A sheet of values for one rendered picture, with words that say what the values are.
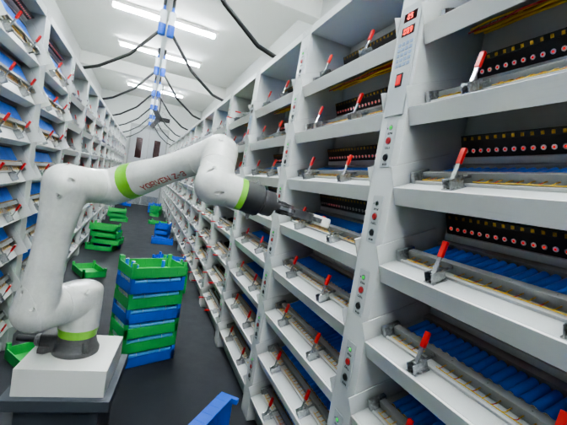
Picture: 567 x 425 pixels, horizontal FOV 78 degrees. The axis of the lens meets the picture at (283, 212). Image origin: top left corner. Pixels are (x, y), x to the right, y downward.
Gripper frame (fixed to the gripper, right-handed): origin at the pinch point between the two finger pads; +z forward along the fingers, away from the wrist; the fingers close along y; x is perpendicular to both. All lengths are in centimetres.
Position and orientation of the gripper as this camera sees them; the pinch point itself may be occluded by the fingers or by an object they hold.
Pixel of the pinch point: (318, 220)
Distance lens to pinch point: 112.1
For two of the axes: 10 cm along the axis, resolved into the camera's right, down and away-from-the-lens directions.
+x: 3.1, -9.5, 0.0
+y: 3.7, 1.2, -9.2
